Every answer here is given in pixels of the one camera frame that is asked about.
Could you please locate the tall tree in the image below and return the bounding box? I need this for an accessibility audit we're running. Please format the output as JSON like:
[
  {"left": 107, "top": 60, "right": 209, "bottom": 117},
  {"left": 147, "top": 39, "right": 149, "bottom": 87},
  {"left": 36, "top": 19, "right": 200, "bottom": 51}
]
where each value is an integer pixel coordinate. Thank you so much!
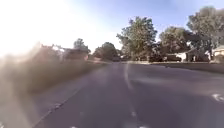
[{"left": 186, "top": 5, "right": 224, "bottom": 55}]

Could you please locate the grass lawn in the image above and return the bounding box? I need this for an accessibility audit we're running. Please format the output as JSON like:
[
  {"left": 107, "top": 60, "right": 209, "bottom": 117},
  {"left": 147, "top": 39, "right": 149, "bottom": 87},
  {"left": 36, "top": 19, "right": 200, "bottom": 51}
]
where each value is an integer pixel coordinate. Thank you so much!
[{"left": 0, "top": 59, "right": 108, "bottom": 95}]

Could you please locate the white road marking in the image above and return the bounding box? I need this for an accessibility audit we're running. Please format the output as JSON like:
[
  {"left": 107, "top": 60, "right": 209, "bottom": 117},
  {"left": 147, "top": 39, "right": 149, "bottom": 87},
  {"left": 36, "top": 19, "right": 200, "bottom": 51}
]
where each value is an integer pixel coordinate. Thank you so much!
[{"left": 211, "top": 93, "right": 224, "bottom": 103}]

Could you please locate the small tree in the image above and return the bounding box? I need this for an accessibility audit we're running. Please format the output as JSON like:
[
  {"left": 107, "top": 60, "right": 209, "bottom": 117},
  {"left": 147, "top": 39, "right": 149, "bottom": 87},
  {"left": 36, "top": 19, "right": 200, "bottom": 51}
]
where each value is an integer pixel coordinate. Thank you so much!
[{"left": 73, "top": 37, "right": 92, "bottom": 54}]

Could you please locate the dark vehicle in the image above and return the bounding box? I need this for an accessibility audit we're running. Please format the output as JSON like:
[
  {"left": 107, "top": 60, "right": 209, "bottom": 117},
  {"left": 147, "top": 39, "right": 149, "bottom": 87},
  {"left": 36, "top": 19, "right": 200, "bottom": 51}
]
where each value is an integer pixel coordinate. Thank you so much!
[{"left": 164, "top": 53, "right": 183, "bottom": 63}]

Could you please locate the large green tree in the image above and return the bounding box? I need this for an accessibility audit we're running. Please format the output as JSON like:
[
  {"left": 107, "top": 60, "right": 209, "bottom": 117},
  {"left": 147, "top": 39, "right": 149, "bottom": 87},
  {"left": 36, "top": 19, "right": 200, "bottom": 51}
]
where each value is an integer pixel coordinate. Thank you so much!
[{"left": 116, "top": 16, "right": 159, "bottom": 62}]

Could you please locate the round dark tree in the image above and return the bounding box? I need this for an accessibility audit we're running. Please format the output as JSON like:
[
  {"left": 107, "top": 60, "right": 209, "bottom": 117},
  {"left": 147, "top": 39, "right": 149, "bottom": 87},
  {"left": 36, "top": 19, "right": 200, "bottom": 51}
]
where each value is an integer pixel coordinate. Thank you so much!
[{"left": 92, "top": 41, "right": 120, "bottom": 62}]

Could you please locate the broad green tree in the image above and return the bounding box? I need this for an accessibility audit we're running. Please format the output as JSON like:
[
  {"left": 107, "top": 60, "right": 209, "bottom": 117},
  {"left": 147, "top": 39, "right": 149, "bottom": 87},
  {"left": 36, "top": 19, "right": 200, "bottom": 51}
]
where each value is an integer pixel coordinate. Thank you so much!
[{"left": 158, "top": 26, "right": 191, "bottom": 56}]

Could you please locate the low brown house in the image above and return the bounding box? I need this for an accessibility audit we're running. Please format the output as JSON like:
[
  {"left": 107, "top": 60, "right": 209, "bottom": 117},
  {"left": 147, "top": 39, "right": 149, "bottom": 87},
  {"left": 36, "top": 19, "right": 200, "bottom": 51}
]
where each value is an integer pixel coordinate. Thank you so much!
[{"left": 33, "top": 43, "right": 91, "bottom": 63}]

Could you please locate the concrete kerb strip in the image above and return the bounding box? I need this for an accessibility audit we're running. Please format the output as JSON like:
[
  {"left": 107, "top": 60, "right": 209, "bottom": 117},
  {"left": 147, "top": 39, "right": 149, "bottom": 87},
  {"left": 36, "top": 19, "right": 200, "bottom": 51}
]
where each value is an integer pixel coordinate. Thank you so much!
[{"left": 0, "top": 63, "right": 113, "bottom": 128}]

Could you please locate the grey asphalt road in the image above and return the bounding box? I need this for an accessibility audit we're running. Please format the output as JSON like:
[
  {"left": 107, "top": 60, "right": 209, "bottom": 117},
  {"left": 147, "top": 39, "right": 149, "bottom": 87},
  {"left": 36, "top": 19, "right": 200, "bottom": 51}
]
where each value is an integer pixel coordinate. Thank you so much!
[{"left": 33, "top": 61, "right": 224, "bottom": 128}]

